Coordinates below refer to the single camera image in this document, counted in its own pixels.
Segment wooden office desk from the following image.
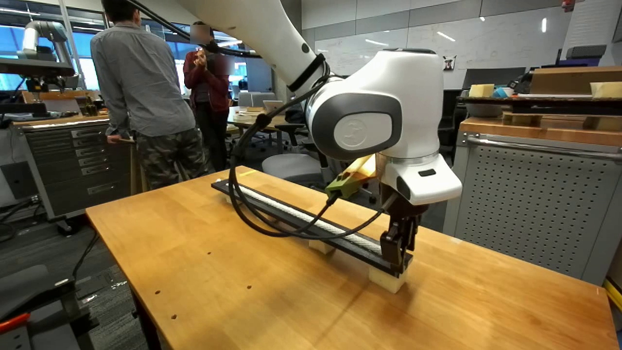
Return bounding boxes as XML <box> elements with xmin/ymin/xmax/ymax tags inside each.
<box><xmin>226</xmin><ymin>104</ymin><xmax>288</xmax><ymax>134</ymax></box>

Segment person in maroon sweater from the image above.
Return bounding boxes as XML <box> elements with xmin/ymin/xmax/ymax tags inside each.
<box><xmin>181</xmin><ymin>19</ymin><xmax>233</xmax><ymax>173</ymax></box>

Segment grey perforated tool cabinet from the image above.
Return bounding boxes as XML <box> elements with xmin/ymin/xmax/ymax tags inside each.
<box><xmin>441</xmin><ymin>114</ymin><xmax>622</xmax><ymax>287</ymax></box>

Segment wooden box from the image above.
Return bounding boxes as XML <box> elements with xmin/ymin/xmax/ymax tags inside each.
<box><xmin>529</xmin><ymin>64</ymin><xmax>622</xmax><ymax>97</ymax></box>

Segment black groove rail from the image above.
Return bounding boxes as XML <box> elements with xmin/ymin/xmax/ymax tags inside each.
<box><xmin>210</xmin><ymin>176</ymin><xmax>414</xmax><ymax>279</ymax></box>

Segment metal storage shelf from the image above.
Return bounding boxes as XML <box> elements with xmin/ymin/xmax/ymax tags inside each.
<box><xmin>0</xmin><ymin>3</ymin><xmax>88</xmax><ymax>118</ymax></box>

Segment red handled tool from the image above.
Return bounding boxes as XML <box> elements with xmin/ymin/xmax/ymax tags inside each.
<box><xmin>0</xmin><ymin>311</ymin><xmax>33</xmax><ymax>336</ymax></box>

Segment person in grey shirt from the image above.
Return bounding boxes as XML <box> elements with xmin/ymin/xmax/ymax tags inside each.
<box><xmin>90</xmin><ymin>0</ymin><xmax>208</xmax><ymax>194</ymax></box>

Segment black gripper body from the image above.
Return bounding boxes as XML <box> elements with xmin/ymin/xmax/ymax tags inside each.
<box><xmin>387</xmin><ymin>190</ymin><xmax>430</xmax><ymax>231</ymax></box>

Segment black drawer cabinet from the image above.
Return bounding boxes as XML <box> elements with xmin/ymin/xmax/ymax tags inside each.
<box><xmin>10</xmin><ymin>112</ymin><xmax>132</xmax><ymax>221</ymax></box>

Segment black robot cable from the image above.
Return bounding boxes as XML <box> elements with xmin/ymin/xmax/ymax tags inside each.
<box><xmin>226</xmin><ymin>68</ymin><xmax>404</xmax><ymax>239</ymax></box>

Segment yellow foam block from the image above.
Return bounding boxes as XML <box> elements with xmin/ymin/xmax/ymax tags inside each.
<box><xmin>467</xmin><ymin>81</ymin><xmax>498</xmax><ymax>101</ymax></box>
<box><xmin>589</xmin><ymin>79</ymin><xmax>622</xmax><ymax>101</ymax></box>

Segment light wooden support block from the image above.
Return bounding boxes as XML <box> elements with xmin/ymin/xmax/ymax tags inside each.
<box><xmin>305</xmin><ymin>237</ymin><xmax>336</xmax><ymax>256</ymax></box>
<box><xmin>367</xmin><ymin>264</ymin><xmax>410</xmax><ymax>295</ymax></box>

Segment black office chair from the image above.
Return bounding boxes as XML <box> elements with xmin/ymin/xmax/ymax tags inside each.
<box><xmin>441</xmin><ymin>87</ymin><xmax>465</xmax><ymax>159</ymax></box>

